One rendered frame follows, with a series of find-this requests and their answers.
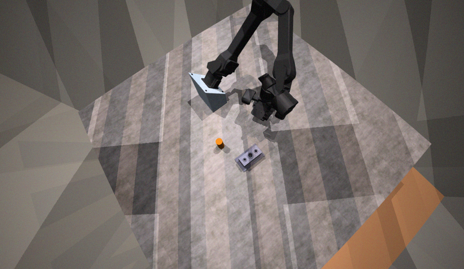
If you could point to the brown cylinder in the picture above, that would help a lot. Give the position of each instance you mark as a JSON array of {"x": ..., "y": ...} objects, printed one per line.
[{"x": 220, "y": 143}]

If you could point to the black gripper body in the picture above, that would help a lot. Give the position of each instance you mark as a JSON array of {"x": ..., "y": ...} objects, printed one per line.
[{"x": 249, "y": 95}]

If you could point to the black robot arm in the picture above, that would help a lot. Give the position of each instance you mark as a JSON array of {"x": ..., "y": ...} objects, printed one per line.
[{"x": 284, "y": 70}]

